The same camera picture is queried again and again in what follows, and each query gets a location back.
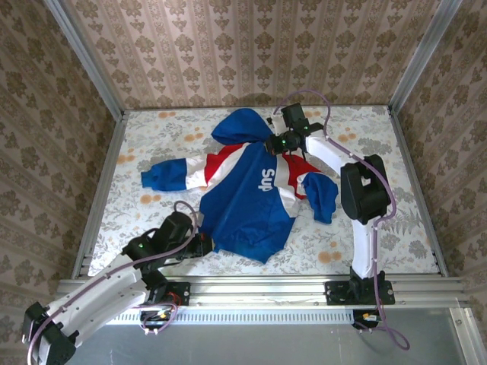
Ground blue red white hooded jacket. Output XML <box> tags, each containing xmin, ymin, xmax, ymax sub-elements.
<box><xmin>140</xmin><ymin>108</ymin><xmax>339</xmax><ymax>265</ymax></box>

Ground grey metal sheet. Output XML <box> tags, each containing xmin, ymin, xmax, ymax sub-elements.
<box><xmin>74</xmin><ymin>321</ymin><xmax>476</xmax><ymax>365</ymax></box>

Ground floral tablecloth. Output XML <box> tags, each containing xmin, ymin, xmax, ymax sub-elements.
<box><xmin>87</xmin><ymin>106</ymin><xmax>438</xmax><ymax>277</ymax></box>

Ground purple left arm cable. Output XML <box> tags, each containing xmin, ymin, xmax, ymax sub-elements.
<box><xmin>24</xmin><ymin>201</ymin><xmax>199</xmax><ymax>364</ymax></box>

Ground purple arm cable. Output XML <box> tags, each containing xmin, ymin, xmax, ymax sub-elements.
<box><xmin>24</xmin><ymin>201</ymin><xmax>199</xmax><ymax>364</ymax></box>
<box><xmin>273</xmin><ymin>89</ymin><xmax>412</xmax><ymax>351</ymax></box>

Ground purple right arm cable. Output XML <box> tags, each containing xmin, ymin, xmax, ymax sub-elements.
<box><xmin>273</xmin><ymin>89</ymin><xmax>412</xmax><ymax>351</ymax></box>

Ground black cable connector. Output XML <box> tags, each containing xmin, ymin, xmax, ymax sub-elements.
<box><xmin>352</xmin><ymin>309</ymin><xmax>382</xmax><ymax>330</ymax></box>
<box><xmin>139</xmin><ymin>309</ymin><xmax>179</xmax><ymax>331</ymax></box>

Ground wide aluminium frame rail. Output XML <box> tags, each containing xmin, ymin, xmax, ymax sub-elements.
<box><xmin>56</xmin><ymin>275</ymin><xmax>468</xmax><ymax>311</ymax></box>

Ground white slotted cable duct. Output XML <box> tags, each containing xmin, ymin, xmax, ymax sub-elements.
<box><xmin>108</xmin><ymin>309</ymin><xmax>357</xmax><ymax>325</ymax></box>

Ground narrow aluminium frame rail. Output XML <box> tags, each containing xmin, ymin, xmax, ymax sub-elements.
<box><xmin>387</xmin><ymin>106</ymin><xmax>449</xmax><ymax>277</ymax></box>
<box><xmin>72</xmin><ymin>109</ymin><xmax>127</xmax><ymax>278</ymax></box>

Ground aluminium frame post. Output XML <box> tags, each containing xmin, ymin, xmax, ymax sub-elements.
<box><xmin>40</xmin><ymin>0</ymin><xmax>126</xmax><ymax>119</ymax></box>
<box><xmin>387</xmin><ymin>0</ymin><xmax>464</xmax><ymax>115</ymax></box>
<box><xmin>448</xmin><ymin>306</ymin><xmax>487</xmax><ymax>365</ymax></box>

